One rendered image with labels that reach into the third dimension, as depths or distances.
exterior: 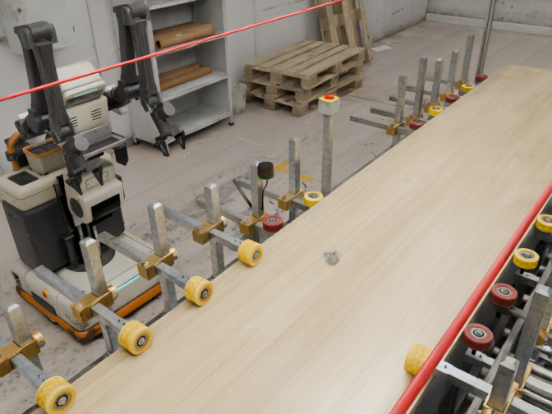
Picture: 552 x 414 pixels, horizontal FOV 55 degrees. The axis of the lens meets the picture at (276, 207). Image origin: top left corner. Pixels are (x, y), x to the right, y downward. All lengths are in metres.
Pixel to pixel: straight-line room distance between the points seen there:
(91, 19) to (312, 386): 3.75
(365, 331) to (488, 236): 0.70
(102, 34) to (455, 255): 3.55
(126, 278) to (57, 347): 0.49
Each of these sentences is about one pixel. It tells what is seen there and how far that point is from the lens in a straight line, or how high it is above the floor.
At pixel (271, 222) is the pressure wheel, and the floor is 0.90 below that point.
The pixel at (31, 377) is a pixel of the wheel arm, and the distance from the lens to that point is 1.54.
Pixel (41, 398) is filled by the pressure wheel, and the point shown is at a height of 0.96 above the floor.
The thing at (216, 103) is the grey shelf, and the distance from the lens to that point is 5.40.
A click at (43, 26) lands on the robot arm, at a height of 1.61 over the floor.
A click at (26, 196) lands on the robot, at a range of 2.79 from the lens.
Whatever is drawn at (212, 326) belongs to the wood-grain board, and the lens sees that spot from 1.62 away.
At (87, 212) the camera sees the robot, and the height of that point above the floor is 0.73.
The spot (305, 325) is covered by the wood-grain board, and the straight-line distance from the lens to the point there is 1.61.
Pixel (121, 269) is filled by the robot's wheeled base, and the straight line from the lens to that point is 2.96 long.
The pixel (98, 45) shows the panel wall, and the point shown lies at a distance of 4.71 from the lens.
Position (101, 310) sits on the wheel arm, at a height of 0.96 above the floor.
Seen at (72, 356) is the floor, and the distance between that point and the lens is 2.96.
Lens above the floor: 2.02
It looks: 31 degrees down
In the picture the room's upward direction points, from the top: 1 degrees counter-clockwise
